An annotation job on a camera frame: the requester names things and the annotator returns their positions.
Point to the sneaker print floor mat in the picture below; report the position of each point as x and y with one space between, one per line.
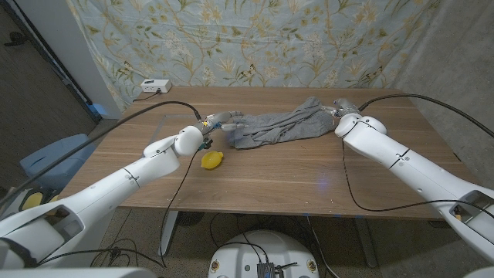
32 199

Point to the white robot torso base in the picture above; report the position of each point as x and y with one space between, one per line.
239 255

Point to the small black torso device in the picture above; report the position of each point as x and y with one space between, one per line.
266 271

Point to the white power strip box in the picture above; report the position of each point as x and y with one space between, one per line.
155 85

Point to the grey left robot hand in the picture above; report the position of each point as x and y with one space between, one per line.
220 119

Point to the blue padded stool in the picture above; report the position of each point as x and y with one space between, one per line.
54 162

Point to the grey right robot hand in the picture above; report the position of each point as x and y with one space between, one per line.
345 107

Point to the grey table leg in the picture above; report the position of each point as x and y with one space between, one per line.
169 231
366 243

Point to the yellow toy lemon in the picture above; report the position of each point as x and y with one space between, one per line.
211 160

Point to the grey tape outline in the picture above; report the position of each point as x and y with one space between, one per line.
160 126

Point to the floral printed backdrop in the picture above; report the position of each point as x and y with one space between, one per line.
251 42

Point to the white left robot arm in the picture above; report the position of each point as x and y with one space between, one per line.
116 189

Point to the grey shorts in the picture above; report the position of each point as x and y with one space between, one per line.
278 127

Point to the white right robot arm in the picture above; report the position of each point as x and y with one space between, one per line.
417 170

